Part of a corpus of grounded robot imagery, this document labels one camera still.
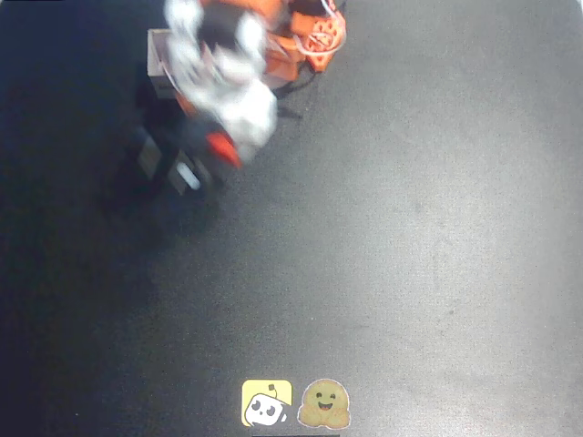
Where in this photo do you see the white cable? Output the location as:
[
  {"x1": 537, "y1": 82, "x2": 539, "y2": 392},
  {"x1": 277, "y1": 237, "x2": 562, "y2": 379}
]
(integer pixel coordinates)
[{"x1": 293, "y1": 0, "x2": 348, "y2": 65}]

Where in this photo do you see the yellow robot face sticker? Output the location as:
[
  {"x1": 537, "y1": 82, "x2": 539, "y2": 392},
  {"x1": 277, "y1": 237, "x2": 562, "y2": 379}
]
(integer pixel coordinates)
[{"x1": 240, "y1": 378, "x2": 293, "y2": 428}]

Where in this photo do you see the white cardboard box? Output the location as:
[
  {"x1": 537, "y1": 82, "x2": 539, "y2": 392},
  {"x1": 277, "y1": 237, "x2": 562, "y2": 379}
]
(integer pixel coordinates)
[{"x1": 146, "y1": 27, "x2": 183, "y2": 99}]

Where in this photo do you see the red cube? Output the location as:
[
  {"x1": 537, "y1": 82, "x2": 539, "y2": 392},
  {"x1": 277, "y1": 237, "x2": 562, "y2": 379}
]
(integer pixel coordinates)
[{"x1": 205, "y1": 131, "x2": 243, "y2": 170}]

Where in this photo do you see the black gripper-mounted camera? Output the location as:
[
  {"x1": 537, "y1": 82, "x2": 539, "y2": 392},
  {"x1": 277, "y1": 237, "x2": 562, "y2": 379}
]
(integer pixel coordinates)
[{"x1": 121, "y1": 121, "x2": 218, "y2": 204}]

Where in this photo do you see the hugging face emoji sticker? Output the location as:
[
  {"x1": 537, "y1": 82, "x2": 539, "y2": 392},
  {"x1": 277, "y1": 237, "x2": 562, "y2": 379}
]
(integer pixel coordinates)
[{"x1": 297, "y1": 378, "x2": 352, "y2": 431}]

